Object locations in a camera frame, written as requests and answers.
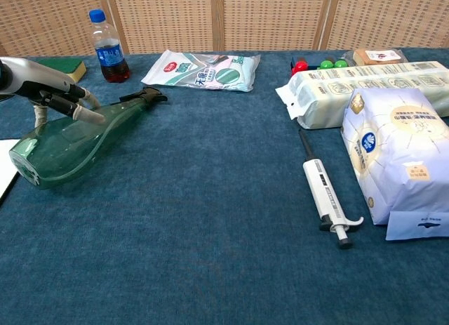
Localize woven folding screen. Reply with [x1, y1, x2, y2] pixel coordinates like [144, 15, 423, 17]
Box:
[0, 0, 449, 58]

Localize blue tablecloth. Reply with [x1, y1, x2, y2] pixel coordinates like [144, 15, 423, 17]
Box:
[0, 47, 449, 325]

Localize dark blue box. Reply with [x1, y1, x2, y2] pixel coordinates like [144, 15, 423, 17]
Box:
[290, 53, 349, 77]

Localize cleaning cloth package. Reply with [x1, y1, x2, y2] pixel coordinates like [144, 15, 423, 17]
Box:
[140, 49, 262, 93]

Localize cola bottle with blue cap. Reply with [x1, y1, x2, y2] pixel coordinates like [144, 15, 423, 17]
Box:
[88, 8, 131, 84]

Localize packaged brown biscuits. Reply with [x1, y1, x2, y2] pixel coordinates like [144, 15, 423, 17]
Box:
[342, 48, 410, 67]

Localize green toy block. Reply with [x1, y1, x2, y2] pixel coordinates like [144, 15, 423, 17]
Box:
[317, 59, 348, 71]

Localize green transparent spray bottle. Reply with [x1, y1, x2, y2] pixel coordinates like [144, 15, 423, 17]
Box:
[8, 86, 168, 191]

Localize white pipette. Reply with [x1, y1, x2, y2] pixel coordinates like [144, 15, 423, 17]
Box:
[298, 128, 365, 250]

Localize lavender tissue pack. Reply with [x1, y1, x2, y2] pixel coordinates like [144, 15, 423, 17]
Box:
[340, 87, 449, 241]

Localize green and yellow sponge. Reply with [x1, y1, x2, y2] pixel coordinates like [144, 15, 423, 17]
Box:
[34, 58, 87, 84]

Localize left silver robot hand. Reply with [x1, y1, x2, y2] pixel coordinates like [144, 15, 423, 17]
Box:
[0, 56, 107, 128]

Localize red toy block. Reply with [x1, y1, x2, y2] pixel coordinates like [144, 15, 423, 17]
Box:
[291, 60, 310, 77]

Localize long cream package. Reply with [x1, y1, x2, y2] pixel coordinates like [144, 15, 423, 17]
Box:
[275, 60, 449, 131]

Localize white board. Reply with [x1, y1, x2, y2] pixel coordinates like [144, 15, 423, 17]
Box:
[0, 138, 22, 204]

